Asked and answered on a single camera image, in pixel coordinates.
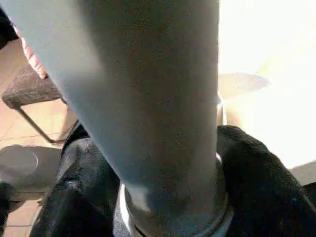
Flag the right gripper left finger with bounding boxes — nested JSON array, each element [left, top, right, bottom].
[[30, 146, 122, 237]]

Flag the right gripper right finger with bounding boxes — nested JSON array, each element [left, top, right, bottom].
[[216, 124, 316, 237]]

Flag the white plastic table leg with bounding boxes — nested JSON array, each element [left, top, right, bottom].
[[0, 0, 236, 237]]

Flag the grey round floor disc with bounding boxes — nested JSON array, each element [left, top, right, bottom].
[[0, 144, 64, 192]]

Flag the grey upholstered stool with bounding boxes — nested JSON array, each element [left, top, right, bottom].
[[1, 64, 79, 145]]

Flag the pink cloth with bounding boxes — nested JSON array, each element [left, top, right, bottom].
[[14, 25, 49, 80]]

